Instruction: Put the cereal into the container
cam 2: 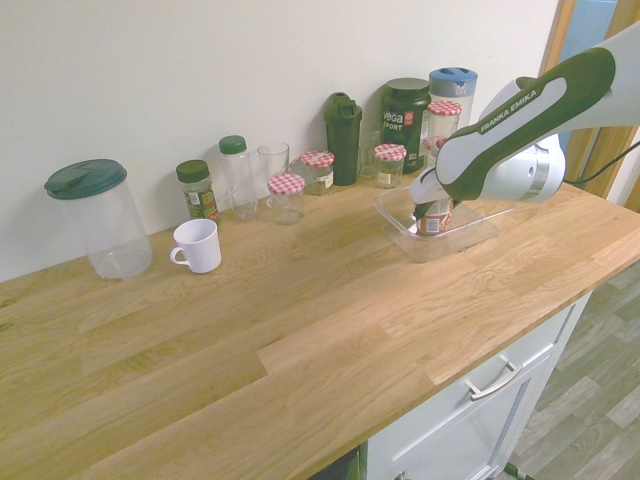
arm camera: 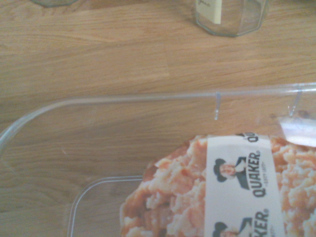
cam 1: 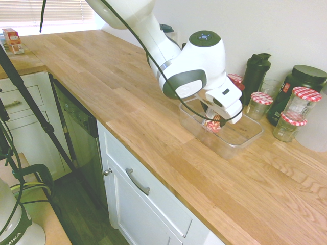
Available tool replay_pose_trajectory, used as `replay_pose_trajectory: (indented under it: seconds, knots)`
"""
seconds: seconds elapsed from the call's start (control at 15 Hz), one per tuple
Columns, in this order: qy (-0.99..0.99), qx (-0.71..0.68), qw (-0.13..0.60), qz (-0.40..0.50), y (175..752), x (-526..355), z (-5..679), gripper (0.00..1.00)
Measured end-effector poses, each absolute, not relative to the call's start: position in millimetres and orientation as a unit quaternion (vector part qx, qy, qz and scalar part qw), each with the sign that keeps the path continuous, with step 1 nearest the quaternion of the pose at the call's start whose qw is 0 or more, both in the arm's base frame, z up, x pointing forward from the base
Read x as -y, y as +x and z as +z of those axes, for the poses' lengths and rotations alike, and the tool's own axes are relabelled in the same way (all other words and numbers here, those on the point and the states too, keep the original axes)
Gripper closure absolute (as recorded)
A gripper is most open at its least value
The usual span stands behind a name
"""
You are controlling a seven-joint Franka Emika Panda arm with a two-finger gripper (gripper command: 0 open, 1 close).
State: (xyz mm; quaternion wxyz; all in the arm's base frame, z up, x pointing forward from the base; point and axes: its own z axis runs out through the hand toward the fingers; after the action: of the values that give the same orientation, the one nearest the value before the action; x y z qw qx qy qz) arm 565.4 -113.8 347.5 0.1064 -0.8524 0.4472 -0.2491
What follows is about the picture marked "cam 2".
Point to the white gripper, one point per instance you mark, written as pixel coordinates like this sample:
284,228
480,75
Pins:
426,189

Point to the cereal cup with foil lid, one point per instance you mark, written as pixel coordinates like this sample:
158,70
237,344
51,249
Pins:
436,220

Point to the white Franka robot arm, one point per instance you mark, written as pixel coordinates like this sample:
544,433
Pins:
525,145

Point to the clear plastic rectangular container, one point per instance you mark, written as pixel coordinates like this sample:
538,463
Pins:
440,245

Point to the empty jar gingham lid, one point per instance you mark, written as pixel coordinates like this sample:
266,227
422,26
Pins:
442,120
286,200
430,150

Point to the small labelled jar gingham lid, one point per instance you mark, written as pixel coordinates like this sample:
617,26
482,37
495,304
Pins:
390,167

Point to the small clear glass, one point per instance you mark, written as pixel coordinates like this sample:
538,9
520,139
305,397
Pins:
368,157

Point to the dark Vega Sport tub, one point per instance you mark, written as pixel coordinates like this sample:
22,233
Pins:
402,120

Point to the clear canister blue lid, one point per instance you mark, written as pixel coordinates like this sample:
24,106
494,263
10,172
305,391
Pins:
462,95

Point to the dark green shaker bottle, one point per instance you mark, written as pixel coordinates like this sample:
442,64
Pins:
343,142

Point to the tall clear drinking glass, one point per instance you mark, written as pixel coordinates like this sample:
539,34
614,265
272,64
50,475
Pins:
273,160

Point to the clear bottle green cap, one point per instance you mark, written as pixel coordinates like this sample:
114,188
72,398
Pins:
239,180

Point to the white cabinet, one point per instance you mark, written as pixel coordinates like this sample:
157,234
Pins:
450,430

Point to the spice jar dark green lid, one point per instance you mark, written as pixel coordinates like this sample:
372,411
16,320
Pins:
199,192

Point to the white mug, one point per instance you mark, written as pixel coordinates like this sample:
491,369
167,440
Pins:
200,247

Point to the metal cabinet knob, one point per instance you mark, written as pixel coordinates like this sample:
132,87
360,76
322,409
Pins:
400,475

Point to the large clear canister teal lid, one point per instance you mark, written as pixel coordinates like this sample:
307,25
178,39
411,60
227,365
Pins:
105,225

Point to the wooden door frame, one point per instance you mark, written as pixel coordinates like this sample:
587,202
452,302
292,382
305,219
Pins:
587,150

